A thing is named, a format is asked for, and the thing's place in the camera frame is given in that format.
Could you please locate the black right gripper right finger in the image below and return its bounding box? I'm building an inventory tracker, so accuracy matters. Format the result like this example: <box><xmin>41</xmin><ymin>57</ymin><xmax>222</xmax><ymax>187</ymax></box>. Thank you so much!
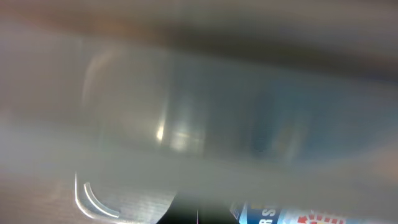
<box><xmin>198</xmin><ymin>200</ymin><xmax>239</xmax><ymax>224</ymax></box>

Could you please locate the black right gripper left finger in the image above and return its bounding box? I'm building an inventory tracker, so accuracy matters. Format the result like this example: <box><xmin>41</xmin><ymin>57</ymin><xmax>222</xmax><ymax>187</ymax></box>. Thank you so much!
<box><xmin>157</xmin><ymin>192</ymin><xmax>198</xmax><ymax>224</ymax></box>

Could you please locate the blue cool fever box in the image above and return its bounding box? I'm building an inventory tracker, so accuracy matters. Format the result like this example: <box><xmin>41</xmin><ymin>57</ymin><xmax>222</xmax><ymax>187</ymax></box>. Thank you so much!
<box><xmin>229</xmin><ymin>202</ymin><xmax>388</xmax><ymax>224</ymax></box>

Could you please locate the clear plastic container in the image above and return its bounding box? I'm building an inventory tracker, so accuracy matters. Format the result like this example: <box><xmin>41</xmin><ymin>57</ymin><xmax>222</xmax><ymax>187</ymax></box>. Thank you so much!
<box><xmin>1</xmin><ymin>18</ymin><xmax>397</xmax><ymax>223</ymax></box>

